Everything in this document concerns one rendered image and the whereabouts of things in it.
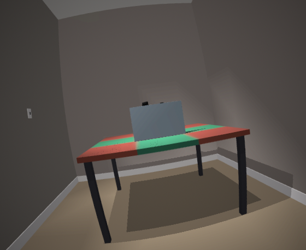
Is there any dark grey wall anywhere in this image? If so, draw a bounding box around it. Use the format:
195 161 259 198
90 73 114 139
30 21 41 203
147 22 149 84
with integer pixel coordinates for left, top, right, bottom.
130 101 186 142

